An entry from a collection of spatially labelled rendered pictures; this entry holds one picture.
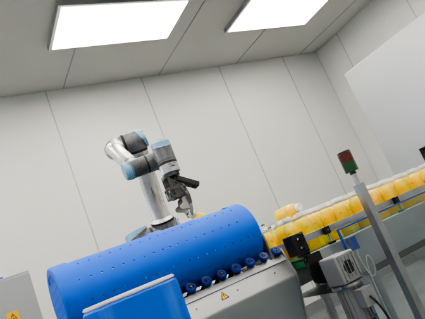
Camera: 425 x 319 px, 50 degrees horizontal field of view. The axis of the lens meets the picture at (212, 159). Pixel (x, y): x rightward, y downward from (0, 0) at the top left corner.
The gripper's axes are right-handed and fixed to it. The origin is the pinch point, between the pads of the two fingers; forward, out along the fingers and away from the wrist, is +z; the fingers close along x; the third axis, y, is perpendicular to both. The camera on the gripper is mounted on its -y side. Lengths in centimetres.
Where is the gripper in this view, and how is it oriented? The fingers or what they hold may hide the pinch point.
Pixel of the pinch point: (191, 213)
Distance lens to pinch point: 209.0
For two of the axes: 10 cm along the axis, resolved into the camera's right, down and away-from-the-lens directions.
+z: 3.6, 9.1, -2.0
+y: -8.3, 2.2, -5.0
